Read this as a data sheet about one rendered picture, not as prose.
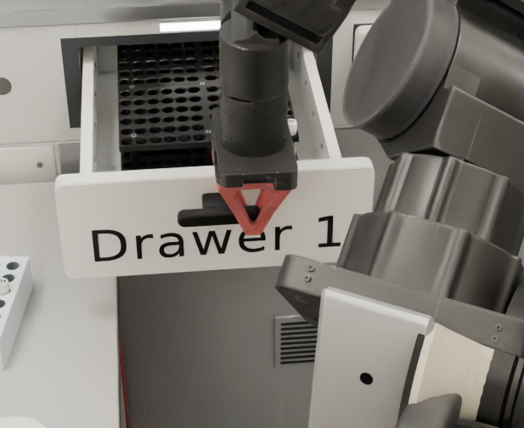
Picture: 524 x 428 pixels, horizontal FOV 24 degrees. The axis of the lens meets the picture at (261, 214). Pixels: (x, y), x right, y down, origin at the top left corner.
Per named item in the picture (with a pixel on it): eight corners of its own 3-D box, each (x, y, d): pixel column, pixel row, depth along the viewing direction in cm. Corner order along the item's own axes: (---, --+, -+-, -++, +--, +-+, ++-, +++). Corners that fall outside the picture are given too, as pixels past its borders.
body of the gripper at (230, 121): (284, 121, 111) (285, 49, 106) (297, 189, 103) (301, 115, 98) (211, 124, 110) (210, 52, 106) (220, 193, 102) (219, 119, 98)
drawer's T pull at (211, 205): (262, 223, 110) (262, 211, 110) (177, 228, 110) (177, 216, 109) (257, 199, 113) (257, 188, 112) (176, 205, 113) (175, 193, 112)
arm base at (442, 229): (268, 281, 56) (530, 358, 52) (326, 120, 57) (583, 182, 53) (311, 326, 64) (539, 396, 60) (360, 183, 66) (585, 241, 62)
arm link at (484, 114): (422, 177, 56) (517, 223, 58) (488, -20, 58) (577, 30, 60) (334, 196, 64) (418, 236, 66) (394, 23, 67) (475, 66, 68)
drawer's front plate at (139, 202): (369, 260, 119) (375, 166, 112) (65, 280, 117) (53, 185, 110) (366, 249, 120) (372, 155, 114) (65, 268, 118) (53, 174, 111)
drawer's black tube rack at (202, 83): (297, 189, 125) (299, 136, 121) (123, 199, 124) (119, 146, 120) (273, 77, 143) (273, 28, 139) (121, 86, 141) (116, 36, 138)
